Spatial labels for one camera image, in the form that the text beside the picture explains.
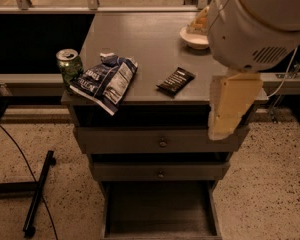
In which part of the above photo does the grey drawer cabinet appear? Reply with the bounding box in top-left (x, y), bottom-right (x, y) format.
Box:
top-left (60, 11), bottom-right (270, 240)

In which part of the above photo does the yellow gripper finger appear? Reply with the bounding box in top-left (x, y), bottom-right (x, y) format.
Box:
top-left (208, 71), bottom-right (263, 141)
top-left (186, 6), bottom-right (209, 35)

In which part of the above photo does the bottom open grey drawer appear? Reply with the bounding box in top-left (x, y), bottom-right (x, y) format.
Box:
top-left (100, 181), bottom-right (223, 240)

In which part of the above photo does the black metal stand base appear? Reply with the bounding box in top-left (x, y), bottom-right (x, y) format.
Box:
top-left (0, 151), bottom-right (56, 238)

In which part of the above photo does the green soda can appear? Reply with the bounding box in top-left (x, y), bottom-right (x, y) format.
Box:
top-left (56, 49), bottom-right (83, 94)

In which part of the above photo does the black floor cable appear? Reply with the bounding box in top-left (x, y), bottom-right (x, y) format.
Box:
top-left (0, 121), bottom-right (60, 240)

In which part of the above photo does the middle grey drawer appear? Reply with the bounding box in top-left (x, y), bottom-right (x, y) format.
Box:
top-left (90, 162), bottom-right (230, 182)

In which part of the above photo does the top grey drawer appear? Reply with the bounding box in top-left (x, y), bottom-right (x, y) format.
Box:
top-left (75, 126), bottom-right (249, 154)

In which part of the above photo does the black chocolate bar wrapper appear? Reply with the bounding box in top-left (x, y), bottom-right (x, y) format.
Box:
top-left (158, 67), bottom-right (195, 96)

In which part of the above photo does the white hanging cable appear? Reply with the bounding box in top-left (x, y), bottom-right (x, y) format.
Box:
top-left (267, 47), bottom-right (299, 99)

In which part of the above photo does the blue white chip bag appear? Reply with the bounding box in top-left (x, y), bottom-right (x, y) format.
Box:
top-left (70, 53), bottom-right (138, 116)

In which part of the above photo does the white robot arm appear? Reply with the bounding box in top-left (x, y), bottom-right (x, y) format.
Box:
top-left (186, 0), bottom-right (300, 140)

